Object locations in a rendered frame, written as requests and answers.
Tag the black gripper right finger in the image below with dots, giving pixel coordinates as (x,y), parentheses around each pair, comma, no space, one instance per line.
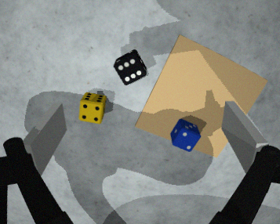
(260,162)

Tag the black die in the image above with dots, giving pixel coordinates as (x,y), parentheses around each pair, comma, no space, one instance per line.
(130,67)

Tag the tan mat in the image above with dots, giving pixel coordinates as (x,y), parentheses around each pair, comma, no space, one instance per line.
(193,85)

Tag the blue die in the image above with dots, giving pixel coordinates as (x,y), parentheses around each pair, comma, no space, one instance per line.
(185,135)

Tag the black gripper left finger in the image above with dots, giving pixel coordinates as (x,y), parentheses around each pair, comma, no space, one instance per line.
(24,164)

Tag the yellow die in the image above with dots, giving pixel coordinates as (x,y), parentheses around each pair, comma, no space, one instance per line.
(92,107)

